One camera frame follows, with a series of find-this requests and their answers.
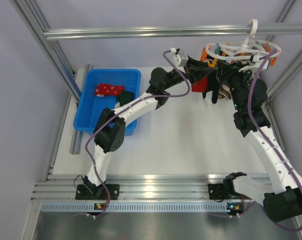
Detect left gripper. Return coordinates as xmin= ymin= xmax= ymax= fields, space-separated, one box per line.
xmin=161 ymin=54 xmax=214 ymax=90

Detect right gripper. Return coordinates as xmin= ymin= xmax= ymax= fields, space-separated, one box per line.
xmin=216 ymin=61 xmax=253 ymax=111

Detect yellow orange clothes peg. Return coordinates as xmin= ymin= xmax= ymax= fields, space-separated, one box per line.
xmin=207 ymin=58 xmax=217 ymax=68

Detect black striped sock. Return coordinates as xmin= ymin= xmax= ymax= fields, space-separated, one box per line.
xmin=202 ymin=70 xmax=221 ymax=104

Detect red santa sock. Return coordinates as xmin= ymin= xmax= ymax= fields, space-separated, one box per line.
xmin=191 ymin=76 xmax=208 ymax=93

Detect white round clip hanger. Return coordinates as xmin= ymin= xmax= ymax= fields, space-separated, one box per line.
xmin=205 ymin=19 xmax=282 ymax=66

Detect red snowflake sock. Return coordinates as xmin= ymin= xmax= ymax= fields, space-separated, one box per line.
xmin=94 ymin=83 xmax=125 ymax=97

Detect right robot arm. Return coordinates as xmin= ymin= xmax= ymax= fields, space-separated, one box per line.
xmin=216 ymin=63 xmax=302 ymax=223

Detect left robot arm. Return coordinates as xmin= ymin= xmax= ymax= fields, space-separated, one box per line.
xmin=81 ymin=56 xmax=218 ymax=200

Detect brown patterned sock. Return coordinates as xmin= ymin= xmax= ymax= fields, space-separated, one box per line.
xmin=218 ymin=85 xmax=232 ymax=100

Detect green tree sock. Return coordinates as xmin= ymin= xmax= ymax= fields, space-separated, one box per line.
xmin=116 ymin=90 xmax=135 ymax=107

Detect blue plastic bin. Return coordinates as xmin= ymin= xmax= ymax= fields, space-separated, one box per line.
xmin=87 ymin=68 xmax=141 ymax=134

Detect short aluminium profile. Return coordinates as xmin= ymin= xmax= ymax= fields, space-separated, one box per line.
xmin=69 ymin=64 xmax=96 ymax=155

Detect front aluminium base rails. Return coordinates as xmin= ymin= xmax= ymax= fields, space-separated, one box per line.
xmin=31 ymin=174 xmax=226 ymax=202

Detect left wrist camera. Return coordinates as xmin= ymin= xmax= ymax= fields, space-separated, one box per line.
xmin=170 ymin=47 xmax=189 ymax=69

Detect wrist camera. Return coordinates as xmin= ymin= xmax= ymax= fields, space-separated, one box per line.
xmin=238 ymin=54 xmax=266 ymax=74
xmin=170 ymin=47 xmax=189 ymax=69

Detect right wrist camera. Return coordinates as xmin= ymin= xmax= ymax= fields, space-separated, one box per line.
xmin=238 ymin=54 xmax=266 ymax=74

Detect horizontal aluminium rail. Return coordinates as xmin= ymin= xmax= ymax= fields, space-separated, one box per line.
xmin=43 ymin=22 xmax=302 ymax=41

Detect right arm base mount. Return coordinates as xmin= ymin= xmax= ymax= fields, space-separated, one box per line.
xmin=207 ymin=183 xmax=241 ymax=202

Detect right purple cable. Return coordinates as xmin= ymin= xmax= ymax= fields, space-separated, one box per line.
xmin=240 ymin=48 xmax=302 ymax=232

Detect slotted cable duct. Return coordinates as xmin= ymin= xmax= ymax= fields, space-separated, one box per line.
xmin=41 ymin=202 xmax=244 ymax=213

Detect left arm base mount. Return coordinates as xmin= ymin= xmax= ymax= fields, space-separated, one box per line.
xmin=75 ymin=184 xmax=120 ymax=200

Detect aluminium frame post left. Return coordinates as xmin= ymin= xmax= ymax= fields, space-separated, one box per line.
xmin=10 ymin=0 xmax=81 ymax=103

